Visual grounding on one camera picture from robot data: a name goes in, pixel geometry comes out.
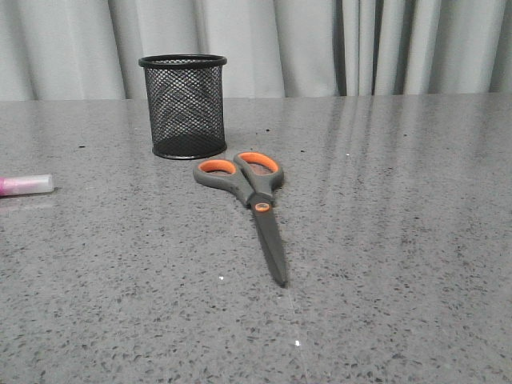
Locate grey orange scissors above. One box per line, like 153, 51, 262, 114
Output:
193, 152, 288, 287

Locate black mesh pen holder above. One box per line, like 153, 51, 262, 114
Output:
138, 54, 227, 159

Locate grey curtain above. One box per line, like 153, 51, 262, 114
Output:
1, 1, 511, 101

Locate pink highlighter pen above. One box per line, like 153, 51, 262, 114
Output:
0, 174, 54, 197

